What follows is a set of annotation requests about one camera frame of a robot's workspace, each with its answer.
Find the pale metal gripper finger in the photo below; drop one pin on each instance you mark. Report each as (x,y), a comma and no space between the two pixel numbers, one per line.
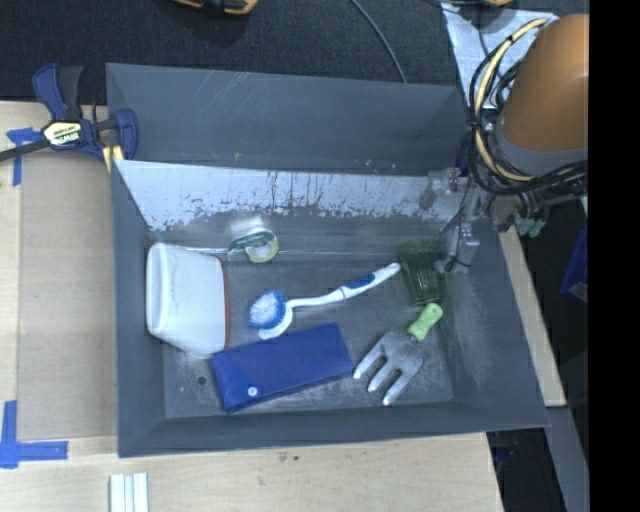
(467,245)
(442,182)

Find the green glass cup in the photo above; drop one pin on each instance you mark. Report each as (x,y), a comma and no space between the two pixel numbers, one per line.
(425,277)

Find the blue and white dish brush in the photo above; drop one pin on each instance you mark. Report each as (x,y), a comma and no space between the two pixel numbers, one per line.
(310,301)

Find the green tape dispenser roll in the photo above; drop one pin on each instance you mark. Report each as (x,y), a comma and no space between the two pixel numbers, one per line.
(260,247)

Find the blue snap pouch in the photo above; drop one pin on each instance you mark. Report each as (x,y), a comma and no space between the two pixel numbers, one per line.
(280,367)

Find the white plastic container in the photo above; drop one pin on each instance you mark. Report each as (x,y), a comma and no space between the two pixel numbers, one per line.
(185,300)

